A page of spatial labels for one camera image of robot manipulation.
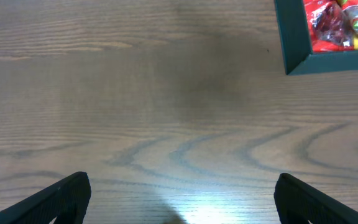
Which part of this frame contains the dark green open box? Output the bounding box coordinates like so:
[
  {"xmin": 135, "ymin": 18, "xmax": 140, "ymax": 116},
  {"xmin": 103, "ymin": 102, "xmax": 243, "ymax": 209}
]
[{"xmin": 274, "ymin": 0, "xmax": 358, "ymax": 75}]

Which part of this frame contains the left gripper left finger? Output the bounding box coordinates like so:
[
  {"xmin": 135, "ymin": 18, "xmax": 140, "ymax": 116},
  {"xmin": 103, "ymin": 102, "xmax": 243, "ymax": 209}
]
[{"xmin": 0, "ymin": 172, "xmax": 91, "ymax": 224}]

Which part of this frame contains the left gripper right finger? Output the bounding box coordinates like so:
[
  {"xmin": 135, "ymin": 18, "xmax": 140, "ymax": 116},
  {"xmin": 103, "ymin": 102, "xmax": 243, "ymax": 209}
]
[{"xmin": 273, "ymin": 173, "xmax": 358, "ymax": 224}]

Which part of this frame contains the red Hacks candy bag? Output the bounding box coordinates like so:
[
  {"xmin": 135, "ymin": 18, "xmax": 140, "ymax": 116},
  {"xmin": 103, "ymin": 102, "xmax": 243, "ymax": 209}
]
[{"xmin": 303, "ymin": 0, "xmax": 354, "ymax": 53}]

